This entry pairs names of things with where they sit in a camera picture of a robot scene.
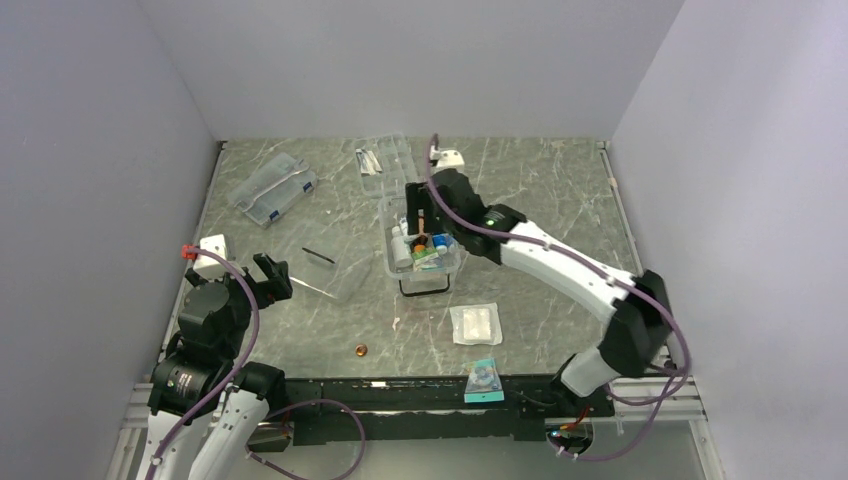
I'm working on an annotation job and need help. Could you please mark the amber medicine bottle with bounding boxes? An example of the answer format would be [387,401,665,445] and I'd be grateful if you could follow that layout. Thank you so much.
[409,234,430,259]

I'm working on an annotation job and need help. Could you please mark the blue white bandage roll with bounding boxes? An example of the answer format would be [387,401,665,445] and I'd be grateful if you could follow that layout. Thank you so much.
[431,233,451,255]

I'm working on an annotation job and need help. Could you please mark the green sachet packet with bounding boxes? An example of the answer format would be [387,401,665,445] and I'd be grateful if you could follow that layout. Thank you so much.
[412,246,440,265]

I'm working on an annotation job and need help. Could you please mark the white medicine bottle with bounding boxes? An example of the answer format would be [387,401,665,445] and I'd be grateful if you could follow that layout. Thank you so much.
[391,226,414,269]

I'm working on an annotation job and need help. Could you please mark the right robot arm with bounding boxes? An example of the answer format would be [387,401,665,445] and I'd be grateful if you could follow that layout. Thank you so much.
[404,169,672,415]

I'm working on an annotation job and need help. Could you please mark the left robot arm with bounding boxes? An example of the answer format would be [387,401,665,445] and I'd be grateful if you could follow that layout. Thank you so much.
[137,246,293,479]

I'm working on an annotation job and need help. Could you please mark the clear medicine kit box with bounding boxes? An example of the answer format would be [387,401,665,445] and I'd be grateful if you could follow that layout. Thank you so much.
[377,196,462,297]

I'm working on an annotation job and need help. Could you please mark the clear kit lid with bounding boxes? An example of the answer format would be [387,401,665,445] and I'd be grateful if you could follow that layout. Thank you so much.
[270,220,374,303]

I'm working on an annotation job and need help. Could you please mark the clear divided organizer tray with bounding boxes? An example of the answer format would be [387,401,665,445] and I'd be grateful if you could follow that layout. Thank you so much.
[353,133,419,198]

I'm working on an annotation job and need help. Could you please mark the metal tweezers in tray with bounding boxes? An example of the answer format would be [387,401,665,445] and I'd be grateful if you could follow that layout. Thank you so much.
[355,149,383,176]

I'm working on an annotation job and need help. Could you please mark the clear box with blue latches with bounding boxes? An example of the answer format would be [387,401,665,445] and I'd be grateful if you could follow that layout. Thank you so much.
[227,153,318,228]

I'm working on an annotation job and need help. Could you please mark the white gauze packet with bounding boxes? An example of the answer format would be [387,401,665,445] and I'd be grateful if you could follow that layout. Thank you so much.
[449,303,503,346]

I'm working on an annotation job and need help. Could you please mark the teal packaged item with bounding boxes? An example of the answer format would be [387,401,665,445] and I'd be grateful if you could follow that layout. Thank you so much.
[463,358,505,404]

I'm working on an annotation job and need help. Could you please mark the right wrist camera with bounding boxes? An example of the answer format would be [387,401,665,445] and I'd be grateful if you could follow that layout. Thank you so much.
[430,150,465,170]

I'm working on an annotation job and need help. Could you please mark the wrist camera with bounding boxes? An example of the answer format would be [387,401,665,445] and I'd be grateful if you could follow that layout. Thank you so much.
[430,150,465,170]
[181,234,233,280]

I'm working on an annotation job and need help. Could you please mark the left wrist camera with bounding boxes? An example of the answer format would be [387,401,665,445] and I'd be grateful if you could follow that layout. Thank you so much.
[181,234,233,280]

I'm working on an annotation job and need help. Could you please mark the black front rail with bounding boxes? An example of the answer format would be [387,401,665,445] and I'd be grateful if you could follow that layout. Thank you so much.
[251,374,614,452]

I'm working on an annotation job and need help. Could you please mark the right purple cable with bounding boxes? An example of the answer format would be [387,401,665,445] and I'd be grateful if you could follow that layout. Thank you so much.
[423,134,694,464]

